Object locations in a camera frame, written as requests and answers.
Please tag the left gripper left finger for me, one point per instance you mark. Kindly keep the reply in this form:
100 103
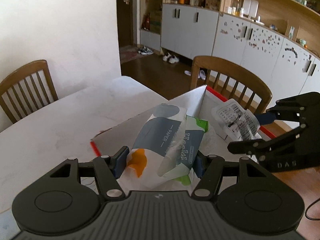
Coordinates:
108 169

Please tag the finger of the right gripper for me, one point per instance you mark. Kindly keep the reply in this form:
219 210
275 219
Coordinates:
266 118

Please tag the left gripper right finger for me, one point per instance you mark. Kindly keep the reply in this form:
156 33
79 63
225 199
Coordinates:
208 168

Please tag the green wet wipes pack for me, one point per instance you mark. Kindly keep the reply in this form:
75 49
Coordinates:
182 150

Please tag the wooden chair right side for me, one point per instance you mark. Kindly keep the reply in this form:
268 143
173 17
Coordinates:
233 81

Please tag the wooden chair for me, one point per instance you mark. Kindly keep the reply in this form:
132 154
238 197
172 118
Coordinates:
26 90
233 81

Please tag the red cardboard box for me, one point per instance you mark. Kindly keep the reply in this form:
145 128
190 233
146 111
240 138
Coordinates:
199 103

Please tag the wooden chair far side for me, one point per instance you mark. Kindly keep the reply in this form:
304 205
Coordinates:
26 90

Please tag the pair of sneakers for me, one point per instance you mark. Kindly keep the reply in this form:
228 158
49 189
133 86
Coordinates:
145 51

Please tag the dark wooden door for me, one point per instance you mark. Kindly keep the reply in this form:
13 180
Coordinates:
125 22

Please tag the grey wall cabinet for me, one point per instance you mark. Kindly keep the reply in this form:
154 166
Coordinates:
277 40

